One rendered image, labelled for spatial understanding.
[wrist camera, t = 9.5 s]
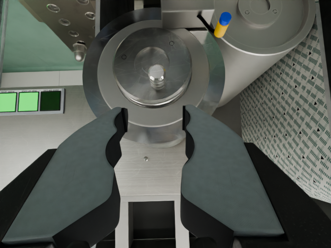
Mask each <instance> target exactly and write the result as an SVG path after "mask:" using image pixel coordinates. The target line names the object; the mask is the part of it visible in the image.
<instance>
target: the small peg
mask: <svg viewBox="0 0 331 248"><path fill-rule="evenodd" d="M148 76H149V80H150V84H151V87H152V89H154V90H156V91H161V90H163V89H164V88H165V86H166V70H165V68H164V67H163V66H162V65H160V64H154V65H152V66H151V67H150V68H149V70H148Z"/></svg>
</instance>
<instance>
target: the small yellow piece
mask: <svg viewBox="0 0 331 248"><path fill-rule="evenodd" d="M197 18H199V19H200V20H201V21H202V23H203V24H204V25H205V26H206V28H207V29H208V30H209V31H210V32H212V33H213V34H214V35H215V36H216V37H218V38H220V37H222V36H223V35H224V34H225V32H226V30H227V27H228V25H229V23H230V20H231V18H232V16H231V14H230V13H228V12H223V13H222V14H221V16H220V19H219V20H218V23H217V26H216V28H215V29H213V28H212V27H211V26H210V25H209V24H208V23H207V22H206V20H205V19H204V18H203V17H202V16H201V15H198V16H197Z"/></svg>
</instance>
